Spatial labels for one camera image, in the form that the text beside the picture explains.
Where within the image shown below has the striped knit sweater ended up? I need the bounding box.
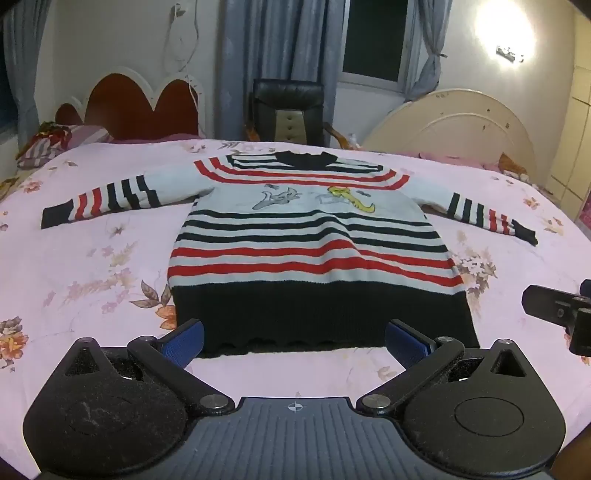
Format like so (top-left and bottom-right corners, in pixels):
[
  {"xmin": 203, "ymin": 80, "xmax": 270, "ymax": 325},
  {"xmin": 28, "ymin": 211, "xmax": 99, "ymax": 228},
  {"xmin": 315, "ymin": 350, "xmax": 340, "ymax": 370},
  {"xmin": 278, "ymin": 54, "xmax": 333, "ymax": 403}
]
[{"xmin": 41, "ymin": 150, "xmax": 539, "ymax": 358}]

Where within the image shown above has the grey-blue curtain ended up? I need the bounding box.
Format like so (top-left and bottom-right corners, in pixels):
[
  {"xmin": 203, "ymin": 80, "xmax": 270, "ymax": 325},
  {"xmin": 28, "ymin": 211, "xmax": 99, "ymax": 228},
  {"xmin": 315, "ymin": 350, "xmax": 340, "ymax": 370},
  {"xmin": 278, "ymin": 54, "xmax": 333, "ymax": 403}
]
[
  {"xmin": 2, "ymin": 0, "xmax": 57, "ymax": 155},
  {"xmin": 216, "ymin": 0, "xmax": 345, "ymax": 140},
  {"xmin": 405, "ymin": 0, "xmax": 450, "ymax": 103}
]

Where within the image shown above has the wall lamp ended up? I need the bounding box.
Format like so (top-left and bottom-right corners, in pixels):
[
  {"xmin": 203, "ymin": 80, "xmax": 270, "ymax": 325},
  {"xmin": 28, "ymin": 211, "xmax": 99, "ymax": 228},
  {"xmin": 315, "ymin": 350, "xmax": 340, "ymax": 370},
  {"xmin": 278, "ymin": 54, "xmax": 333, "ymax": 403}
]
[{"xmin": 495, "ymin": 44, "xmax": 526, "ymax": 64}]

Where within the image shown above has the pink blanket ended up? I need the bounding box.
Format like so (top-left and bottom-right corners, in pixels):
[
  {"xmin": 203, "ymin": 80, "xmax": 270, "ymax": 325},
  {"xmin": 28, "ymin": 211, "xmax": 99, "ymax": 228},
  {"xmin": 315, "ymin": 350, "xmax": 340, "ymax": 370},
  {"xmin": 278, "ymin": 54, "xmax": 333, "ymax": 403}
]
[{"xmin": 402, "ymin": 150, "xmax": 502, "ymax": 171}]

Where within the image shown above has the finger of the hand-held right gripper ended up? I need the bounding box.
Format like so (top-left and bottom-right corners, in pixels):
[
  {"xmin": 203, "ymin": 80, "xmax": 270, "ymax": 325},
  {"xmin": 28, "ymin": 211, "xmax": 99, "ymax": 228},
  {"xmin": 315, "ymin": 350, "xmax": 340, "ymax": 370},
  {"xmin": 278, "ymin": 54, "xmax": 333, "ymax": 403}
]
[{"xmin": 522, "ymin": 284, "xmax": 591, "ymax": 331}]

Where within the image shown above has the striped pillow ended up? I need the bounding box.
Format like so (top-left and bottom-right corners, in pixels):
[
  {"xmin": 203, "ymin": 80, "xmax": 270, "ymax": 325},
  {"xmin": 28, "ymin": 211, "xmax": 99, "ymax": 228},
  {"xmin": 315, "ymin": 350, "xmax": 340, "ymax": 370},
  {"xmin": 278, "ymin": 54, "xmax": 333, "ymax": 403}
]
[{"xmin": 16, "ymin": 121, "xmax": 115, "ymax": 169}]

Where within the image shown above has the white wall cable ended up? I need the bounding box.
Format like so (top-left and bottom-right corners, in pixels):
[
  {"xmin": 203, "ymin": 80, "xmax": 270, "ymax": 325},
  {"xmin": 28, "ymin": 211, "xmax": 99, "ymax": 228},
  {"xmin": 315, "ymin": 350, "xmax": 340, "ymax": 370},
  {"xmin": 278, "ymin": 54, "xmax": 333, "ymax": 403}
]
[{"xmin": 165, "ymin": 0, "xmax": 206, "ymax": 136}]

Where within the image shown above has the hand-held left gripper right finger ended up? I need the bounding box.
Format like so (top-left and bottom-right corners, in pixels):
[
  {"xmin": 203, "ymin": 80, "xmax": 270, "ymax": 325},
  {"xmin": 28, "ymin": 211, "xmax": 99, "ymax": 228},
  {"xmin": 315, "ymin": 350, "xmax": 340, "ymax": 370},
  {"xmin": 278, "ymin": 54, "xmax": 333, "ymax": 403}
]
[{"xmin": 356, "ymin": 320, "xmax": 532, "ymax": 417}]

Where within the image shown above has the red scalloped headboard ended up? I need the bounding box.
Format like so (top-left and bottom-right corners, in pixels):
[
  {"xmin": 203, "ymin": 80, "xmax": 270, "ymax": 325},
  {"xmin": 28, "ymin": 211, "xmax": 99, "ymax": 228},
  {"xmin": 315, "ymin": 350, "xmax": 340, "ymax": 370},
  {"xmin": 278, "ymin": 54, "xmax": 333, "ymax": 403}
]
[{"xmin": 54, "ymin": 67, "xmax": 206, "ymax": 140}]

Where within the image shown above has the pink floral bed sheet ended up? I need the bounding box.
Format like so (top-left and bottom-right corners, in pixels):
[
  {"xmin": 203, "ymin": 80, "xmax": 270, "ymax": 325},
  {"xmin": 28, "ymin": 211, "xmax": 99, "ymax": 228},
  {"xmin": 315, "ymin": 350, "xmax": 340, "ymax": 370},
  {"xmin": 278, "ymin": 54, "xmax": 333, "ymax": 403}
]
[{"xmin": 0, "ymin": 137, "xmax": 591, "ymax": 480}]

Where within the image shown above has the cream arched headboard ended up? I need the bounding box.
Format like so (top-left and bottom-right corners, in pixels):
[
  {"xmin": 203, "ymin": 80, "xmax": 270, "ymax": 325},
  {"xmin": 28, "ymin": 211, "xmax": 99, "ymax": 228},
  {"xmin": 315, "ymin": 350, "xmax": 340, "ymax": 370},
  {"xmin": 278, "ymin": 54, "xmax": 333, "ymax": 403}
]
[{"xmin": 361, "ymin": 89, "xmax": 539, "ymax": 182}]

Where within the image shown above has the black office chair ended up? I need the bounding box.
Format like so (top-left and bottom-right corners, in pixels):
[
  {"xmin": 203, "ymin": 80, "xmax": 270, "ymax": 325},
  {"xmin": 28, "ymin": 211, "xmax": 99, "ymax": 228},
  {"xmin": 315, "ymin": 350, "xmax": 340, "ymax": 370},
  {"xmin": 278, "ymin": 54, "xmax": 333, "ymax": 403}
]
[{"xmin": 245, "ymin": 78, "xmax": 346, "ymax": 148}]

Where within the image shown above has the cream wardrobe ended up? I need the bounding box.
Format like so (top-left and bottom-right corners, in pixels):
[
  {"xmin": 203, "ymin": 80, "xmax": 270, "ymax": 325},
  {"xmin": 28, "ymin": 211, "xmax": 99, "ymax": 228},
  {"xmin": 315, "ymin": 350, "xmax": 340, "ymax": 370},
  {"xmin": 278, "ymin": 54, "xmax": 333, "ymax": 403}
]
[{"xmin": 547, "ymin": 60, "xmax": 591, "ymax": 222}]

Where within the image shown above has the orange cloth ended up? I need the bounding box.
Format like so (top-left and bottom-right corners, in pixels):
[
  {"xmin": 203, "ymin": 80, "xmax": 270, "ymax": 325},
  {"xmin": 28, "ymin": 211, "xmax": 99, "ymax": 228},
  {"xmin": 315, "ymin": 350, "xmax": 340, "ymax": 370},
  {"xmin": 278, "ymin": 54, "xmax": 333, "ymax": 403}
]
[{"xmin": 498, "ymin": 152, "xmax": 531, "ymax": 180}]

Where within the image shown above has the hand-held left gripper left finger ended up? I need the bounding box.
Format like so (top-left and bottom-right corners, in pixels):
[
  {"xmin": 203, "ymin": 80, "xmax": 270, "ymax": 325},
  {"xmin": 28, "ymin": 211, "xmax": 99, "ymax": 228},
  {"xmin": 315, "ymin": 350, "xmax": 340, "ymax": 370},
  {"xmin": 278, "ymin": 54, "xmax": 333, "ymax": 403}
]
[{"xmin": 62, "ymin": 319, "xmax": 235, "ymax": 416}]

